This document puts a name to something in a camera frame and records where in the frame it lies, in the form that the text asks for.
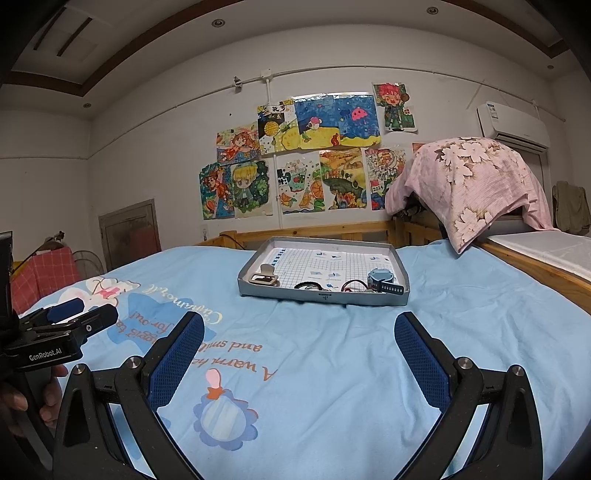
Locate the silver bangle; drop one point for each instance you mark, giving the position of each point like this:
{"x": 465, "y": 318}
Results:
{"x": 300, "y": 285}

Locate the dark grey bundle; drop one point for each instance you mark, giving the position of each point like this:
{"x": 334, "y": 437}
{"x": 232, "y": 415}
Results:
{"x": 415, "y": 210}

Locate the red checked cloth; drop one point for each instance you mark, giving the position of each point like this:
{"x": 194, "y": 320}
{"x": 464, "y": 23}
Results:
{"x": 46, "y": 272}

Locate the white mattress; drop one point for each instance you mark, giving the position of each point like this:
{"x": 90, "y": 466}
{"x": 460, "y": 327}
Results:
{"x": 554, "y": 247}

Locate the wooden side bed frame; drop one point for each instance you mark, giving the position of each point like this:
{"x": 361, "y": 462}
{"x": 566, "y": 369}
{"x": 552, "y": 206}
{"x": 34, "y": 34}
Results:
{"x": 531, "y": 265}

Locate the dark blue dotted strip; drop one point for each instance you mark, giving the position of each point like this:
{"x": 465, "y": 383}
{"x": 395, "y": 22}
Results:
{"x": 392, "y": 288}

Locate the green garment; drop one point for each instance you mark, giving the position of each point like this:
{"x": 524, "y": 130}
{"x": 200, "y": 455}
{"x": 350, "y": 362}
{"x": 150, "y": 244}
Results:
{"x": 568, "y": 203}

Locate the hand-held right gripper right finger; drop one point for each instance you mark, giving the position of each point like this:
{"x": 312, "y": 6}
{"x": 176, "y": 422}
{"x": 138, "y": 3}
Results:
{"x": 420, "y": 355}

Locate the round fan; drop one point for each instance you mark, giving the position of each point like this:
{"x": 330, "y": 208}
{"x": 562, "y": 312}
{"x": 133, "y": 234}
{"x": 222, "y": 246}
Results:
{"x": 87, "y": 263}

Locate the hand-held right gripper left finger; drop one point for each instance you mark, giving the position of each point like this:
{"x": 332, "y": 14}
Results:
{"x": 178, "y": 355}

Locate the grey tray with grid lining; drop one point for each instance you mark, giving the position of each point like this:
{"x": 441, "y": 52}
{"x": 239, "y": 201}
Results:
{"x": 304, "y": 258}

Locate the light blue printed bed sheet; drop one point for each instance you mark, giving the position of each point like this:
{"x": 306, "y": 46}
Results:
{"x": 323, "y": 369}

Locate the group of colourful wall drawings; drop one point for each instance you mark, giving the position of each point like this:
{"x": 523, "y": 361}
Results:
{"x": 244, "y": 184}

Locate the person's left hand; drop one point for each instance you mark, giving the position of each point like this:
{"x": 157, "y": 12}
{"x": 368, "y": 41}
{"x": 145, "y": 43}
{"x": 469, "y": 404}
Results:
{"x": 54, "y": 392}

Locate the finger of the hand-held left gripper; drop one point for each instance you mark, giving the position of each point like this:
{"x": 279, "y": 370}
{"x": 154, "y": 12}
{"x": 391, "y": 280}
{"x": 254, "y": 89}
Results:
{"x": 97, "y": 318}
{"x": 64, "y": 309}

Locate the pink floral blanket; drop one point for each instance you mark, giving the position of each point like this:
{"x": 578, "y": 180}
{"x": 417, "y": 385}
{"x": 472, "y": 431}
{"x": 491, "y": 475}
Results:
{"x": 461, "y": 184}

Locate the ceiling air vent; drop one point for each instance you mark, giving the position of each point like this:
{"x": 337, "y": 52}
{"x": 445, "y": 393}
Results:
{"x": 69, "y": 32}

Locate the wall cabinet door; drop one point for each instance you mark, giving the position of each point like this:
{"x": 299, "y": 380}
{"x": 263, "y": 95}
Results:
{"x": 129, "y": 230}

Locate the beige hair clip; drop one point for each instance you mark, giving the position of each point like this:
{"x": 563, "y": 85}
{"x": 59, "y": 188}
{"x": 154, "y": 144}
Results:
{"x": 264, "y": 278}

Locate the wooden bed headboard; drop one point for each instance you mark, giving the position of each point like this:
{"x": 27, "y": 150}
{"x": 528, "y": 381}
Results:
{"x": 295, "y": 233}

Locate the white air conditioner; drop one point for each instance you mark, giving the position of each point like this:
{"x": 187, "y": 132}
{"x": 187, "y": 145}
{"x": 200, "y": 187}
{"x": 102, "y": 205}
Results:
{"x": 508, "y": 122}

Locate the white wall conduit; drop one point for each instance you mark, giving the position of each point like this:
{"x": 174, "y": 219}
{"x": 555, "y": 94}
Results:
{"x": 266, "y": 74}

